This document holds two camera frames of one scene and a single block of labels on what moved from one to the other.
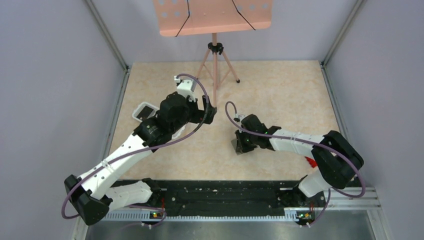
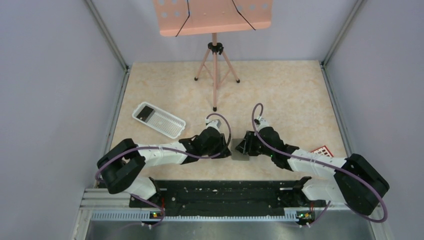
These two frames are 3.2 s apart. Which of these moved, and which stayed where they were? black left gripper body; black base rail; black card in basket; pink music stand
Moved: black left gripper body
Stayed: black card in basket; black base rail; pink music stand
